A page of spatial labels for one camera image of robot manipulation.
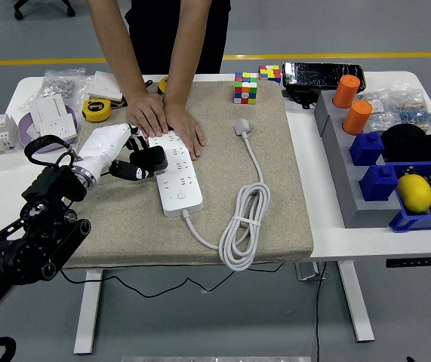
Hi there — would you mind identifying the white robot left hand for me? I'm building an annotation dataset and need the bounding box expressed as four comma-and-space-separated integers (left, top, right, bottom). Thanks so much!
75, 122, 155, 183

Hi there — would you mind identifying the person's right hand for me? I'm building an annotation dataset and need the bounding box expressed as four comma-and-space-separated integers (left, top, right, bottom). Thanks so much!
126, 92, 171, 139

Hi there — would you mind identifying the person's left hand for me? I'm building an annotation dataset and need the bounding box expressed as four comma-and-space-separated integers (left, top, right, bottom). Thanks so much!
162, 101, 207, 159

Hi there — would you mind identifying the black power adapter plug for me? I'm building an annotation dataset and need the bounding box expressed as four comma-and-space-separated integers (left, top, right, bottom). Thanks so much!
129, 145, 169, 176

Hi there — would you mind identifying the white power strip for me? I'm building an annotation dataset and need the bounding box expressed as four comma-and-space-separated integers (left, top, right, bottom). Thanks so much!
148, 130, 204, 218

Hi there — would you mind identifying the thin black adapter cord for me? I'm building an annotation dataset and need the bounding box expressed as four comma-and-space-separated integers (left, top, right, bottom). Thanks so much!
59, 262, 286, 299

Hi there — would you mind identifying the large Rubik's cube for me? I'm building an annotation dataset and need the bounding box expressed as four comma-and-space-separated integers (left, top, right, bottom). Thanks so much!
232, 71, 258, 106

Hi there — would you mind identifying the clear bag of screws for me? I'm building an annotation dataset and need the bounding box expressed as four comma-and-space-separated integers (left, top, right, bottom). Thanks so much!
41, 68, 91, 105

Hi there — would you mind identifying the white table leg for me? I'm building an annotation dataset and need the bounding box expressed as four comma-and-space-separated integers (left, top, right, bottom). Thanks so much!
73, 269, 105, 356
337, 260, 375, 343

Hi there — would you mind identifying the purple bowl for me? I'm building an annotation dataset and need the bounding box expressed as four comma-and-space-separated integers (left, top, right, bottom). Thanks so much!
17, 105, 79, 154

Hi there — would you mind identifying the person's torso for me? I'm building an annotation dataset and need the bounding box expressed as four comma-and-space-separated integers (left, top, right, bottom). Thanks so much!
124, 0, 232, 75

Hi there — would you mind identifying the grey-brown mat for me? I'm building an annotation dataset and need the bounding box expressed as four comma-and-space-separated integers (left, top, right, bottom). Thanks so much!
62, 80, 314, 269

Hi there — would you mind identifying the black table control panel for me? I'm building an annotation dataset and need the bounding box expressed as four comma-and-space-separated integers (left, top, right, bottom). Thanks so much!
385, 256, 431, 268

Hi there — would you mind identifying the small Rubik's cube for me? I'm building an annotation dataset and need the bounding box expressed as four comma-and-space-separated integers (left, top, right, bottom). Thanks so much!
258, 64, 282, 84

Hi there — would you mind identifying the black device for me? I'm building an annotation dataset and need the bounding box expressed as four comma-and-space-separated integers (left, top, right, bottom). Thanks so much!
285, 86, 320, 110

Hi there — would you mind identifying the blue plastic bin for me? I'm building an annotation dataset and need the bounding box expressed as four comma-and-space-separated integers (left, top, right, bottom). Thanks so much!
388, 160, 431, 233

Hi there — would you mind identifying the black foil-wrapped box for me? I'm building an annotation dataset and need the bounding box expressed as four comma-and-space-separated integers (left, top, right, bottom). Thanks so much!
282, 61, 366, 91

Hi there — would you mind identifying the black office chair base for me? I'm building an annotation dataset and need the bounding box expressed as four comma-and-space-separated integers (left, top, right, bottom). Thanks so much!
13, 0, 76, 20

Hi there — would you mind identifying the orange cylinder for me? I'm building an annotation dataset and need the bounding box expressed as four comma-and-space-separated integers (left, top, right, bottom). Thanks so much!
342, 99, 374, 136
331, 74, 362, 109

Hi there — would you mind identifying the yellow lemon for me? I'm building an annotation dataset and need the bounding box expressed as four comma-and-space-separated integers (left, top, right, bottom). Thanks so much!
396, 173, 431, 215

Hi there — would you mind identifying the grey peg block stand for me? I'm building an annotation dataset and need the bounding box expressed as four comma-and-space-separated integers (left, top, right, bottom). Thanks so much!
312, 89, 403, 230

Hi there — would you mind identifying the blue block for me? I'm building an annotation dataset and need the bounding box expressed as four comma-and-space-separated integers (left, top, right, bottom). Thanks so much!
349, 130, 385, 167
358, 164, 400, 202

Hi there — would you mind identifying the clear bag of small parts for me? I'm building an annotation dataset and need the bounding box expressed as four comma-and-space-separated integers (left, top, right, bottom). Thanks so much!
358, 92, 397, 133

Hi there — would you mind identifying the black cloth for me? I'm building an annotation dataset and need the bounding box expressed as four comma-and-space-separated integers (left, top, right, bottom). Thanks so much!
380, 124, 431, 163

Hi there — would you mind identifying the clear bag of resistors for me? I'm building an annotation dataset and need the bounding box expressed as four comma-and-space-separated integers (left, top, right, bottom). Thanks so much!
388, 84, 431, 133

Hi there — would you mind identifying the white wall socket panel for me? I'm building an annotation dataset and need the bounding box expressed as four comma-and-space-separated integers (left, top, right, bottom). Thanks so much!
39, 115, 77, 146

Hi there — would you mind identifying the white power strip cord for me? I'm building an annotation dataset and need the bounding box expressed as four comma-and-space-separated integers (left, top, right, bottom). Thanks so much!
180, 117, 272, 272

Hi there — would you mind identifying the white switch plate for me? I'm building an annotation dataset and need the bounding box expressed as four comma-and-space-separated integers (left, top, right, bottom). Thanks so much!
86, 70, 128, 107

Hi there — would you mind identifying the white wall switch panel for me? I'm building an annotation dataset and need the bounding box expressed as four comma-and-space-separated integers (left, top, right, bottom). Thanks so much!
28, 93, 69, 127

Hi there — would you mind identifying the hanging black cable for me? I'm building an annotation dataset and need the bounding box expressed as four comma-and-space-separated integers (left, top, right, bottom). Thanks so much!
315, 262, 328, 362

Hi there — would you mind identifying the grey under-table bracket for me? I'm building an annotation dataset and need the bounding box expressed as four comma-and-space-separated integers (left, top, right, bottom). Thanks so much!
295, 262, 328, 282

